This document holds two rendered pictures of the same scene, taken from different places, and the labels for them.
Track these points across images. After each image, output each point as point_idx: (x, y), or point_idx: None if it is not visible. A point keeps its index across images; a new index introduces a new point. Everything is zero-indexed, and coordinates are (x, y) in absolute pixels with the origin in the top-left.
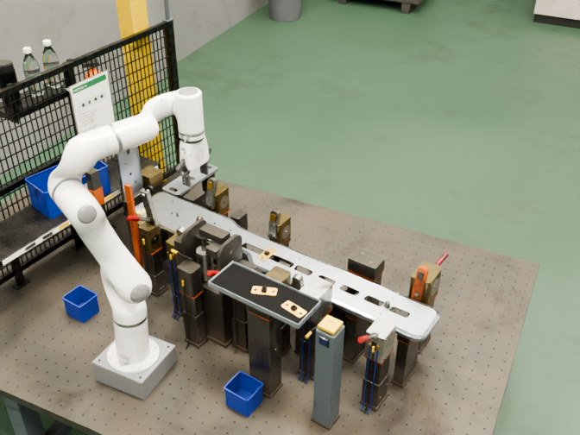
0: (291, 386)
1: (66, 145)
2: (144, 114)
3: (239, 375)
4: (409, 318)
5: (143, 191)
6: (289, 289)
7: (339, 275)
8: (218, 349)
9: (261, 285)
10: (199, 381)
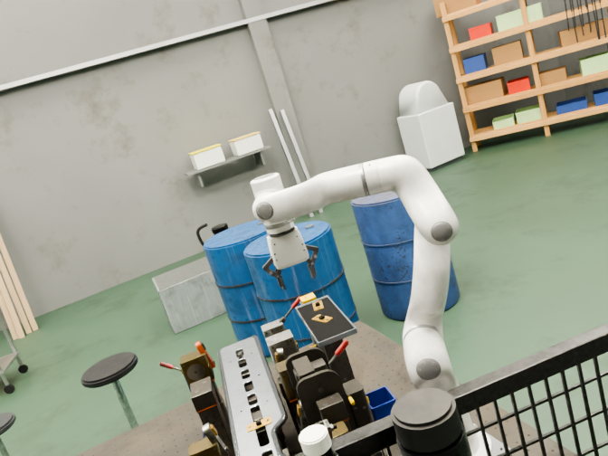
0: None
1: (414, 158)
2: (320, 174)
3: (375, 411)
4: (241, 347)
5: (326, 423)
6: (304, 318)
7: (234, 387)
8: None
9: (318, 323)
10: None
